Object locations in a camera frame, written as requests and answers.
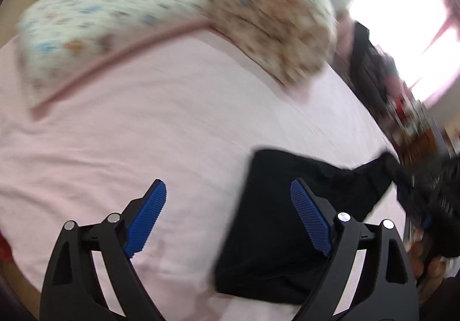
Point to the person's right forearm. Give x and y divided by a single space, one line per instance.
444 299

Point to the pink bed blanket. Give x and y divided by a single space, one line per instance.
161 127

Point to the beige floral pillow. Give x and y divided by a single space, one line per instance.
280 11

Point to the black pants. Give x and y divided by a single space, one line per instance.
266 198

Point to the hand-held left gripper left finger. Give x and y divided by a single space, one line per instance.
147 220

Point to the lounge chair with dark clothes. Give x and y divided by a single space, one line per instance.
363 55

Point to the pink curtain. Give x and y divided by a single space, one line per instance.
451 37

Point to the person's right hand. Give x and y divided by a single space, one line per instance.
429 267

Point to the long floral pillow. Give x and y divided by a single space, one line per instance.
100 19

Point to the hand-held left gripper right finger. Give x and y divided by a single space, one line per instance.
311 220

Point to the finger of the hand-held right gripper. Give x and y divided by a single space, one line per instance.
400 180

